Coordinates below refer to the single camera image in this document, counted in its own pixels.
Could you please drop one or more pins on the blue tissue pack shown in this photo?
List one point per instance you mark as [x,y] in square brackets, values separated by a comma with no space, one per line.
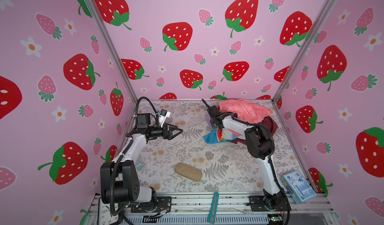
[298,187]

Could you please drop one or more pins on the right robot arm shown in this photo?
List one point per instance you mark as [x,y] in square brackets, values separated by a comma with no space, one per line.
[260,144]

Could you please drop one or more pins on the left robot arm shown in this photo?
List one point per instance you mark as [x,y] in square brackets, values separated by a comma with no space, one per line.
[119,179]

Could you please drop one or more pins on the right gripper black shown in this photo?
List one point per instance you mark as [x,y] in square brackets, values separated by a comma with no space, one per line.
[212,121]

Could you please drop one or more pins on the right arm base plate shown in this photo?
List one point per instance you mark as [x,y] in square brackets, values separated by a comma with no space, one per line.
[269,204]

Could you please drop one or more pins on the tan glasses case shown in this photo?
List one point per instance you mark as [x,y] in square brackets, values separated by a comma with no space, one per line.
[188,171]

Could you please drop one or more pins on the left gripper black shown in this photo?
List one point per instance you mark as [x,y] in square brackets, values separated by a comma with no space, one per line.
[168,136]

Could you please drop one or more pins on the teal utility knife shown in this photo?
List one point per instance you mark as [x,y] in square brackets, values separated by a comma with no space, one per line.
[214,206]

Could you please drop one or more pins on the white analog clock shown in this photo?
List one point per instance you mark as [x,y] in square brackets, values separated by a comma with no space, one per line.
[104,214]

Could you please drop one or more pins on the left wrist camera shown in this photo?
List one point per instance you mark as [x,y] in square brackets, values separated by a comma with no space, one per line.
[144,120]

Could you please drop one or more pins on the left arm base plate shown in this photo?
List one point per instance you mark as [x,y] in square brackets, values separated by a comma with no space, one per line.
[154,206]

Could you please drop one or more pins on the aluminium frame rail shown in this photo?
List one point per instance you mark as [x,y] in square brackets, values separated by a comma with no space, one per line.
[240,203]

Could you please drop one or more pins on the pink patterned cloth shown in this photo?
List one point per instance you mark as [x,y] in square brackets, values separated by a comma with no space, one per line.
[246,110]

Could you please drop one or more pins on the dark maroon cloth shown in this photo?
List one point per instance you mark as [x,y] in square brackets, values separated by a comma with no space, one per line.
[268,122]

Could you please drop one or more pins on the rainbow printed cloth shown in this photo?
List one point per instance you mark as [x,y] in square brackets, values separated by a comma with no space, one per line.
[222,135]

